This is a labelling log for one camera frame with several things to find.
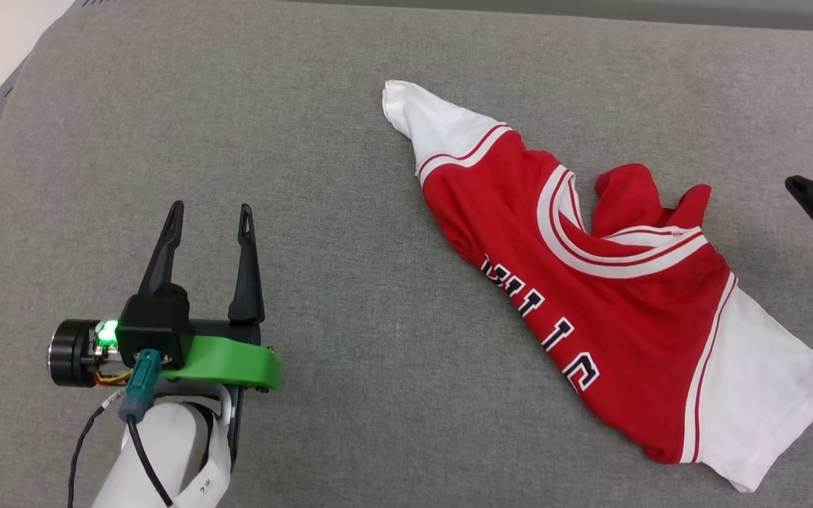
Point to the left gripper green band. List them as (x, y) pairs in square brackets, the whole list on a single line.
[(237, 363)]

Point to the red white sports jersey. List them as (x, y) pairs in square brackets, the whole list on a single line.
[(625, 296)]

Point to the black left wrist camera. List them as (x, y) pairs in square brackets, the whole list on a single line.
[(154, 328)]

